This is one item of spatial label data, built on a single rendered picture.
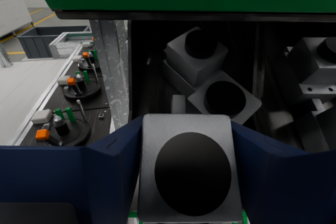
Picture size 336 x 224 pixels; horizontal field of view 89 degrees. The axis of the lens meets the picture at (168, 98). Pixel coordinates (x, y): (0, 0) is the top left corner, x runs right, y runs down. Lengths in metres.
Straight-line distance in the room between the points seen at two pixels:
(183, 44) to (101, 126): 0.46
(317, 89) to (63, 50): 1.41
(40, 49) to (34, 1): 9.38
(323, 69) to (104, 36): 0.22
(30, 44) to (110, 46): 2.16
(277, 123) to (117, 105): 0.19
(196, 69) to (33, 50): 2.24
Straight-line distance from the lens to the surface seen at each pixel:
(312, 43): 0.25
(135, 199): 0.18
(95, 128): 0.58
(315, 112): 0.24
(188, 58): 0.16
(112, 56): 0.18
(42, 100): 0.82
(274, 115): 0.25
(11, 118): 0.98
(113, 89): 0.20
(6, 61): 1.53
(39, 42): 2.28
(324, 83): 0.26
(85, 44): 1.30
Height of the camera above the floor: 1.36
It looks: 36 degrees down
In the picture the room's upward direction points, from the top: 1 degrees clockwise
